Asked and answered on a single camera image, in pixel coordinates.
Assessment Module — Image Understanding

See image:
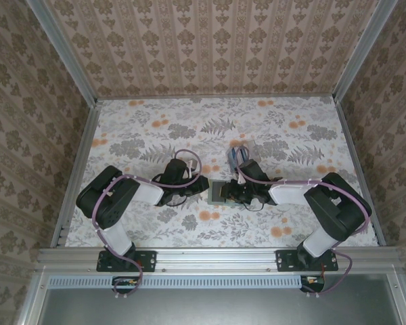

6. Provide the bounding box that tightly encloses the small electronics board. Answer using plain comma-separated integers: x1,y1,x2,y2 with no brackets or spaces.
111,276,142,295
298,274,326,293

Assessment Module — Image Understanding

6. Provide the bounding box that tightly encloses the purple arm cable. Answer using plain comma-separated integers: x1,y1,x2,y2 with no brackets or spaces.
92,148,208,301
235,168,374,299

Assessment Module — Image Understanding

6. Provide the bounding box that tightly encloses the stack of credit cards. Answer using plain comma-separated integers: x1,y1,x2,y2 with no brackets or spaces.
225,137,262,172

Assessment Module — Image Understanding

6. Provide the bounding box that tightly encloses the aluminium frame post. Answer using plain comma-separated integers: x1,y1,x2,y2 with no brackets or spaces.
26,0,99,106
332,0,394,102

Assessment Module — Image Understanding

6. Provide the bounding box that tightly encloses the aluminium frame side rail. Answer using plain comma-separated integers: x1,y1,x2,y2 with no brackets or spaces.
49,100,102,248
334,96,386,247

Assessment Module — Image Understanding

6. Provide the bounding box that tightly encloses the slotted grey cable duct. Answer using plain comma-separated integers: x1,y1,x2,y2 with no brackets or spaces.
48,274,326,289

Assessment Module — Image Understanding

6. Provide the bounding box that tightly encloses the grey metal panel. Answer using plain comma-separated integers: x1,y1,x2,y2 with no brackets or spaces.
18,266,406,325

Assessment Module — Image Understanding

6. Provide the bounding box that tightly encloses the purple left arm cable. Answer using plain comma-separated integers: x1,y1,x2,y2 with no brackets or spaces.
92,148,208,301

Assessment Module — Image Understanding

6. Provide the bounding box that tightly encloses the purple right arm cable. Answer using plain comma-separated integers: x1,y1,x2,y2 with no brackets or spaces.
235,168,374,299

